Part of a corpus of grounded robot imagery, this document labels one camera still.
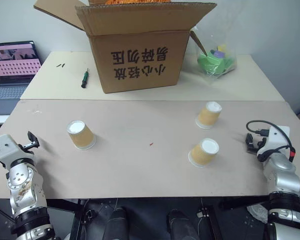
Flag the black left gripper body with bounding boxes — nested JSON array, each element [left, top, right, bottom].
[[15, 142, 32, 154]]

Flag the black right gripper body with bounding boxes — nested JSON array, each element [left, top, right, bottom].
[[254, 137, 267, 151]]

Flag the brown paper cup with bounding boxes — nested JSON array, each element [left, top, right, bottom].
[[187, 137, 220, 168], [66, 120, 97, 151], [195, 101, 223, 130]]

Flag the grey laptop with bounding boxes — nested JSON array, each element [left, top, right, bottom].
[[0, 40, 43, 116]]

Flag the black green screwdriver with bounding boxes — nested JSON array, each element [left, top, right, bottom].
[[80, 68, 90, 89]]

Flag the plastic bag of green items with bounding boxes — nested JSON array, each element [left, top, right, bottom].
[[191, 26, 238, 80]]

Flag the dark rounded shape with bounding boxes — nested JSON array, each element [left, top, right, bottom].
[[108, 206, 131, 240], [166, 208, 199, 240]]

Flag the printed cardboard box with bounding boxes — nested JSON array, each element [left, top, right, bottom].
[[33, 0, 218, 95]]

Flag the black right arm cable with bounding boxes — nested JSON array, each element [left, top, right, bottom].
[[246, 120, 297, 162]]

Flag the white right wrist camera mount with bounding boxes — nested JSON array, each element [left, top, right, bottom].
[[256, 125, 291, 156]]

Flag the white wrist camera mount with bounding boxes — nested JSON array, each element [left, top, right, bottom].
[[256, 125, 291, 156], [0, 133, 19, 164]]

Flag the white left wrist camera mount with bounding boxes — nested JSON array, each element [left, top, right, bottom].
[[0, 133, 19, 164]]

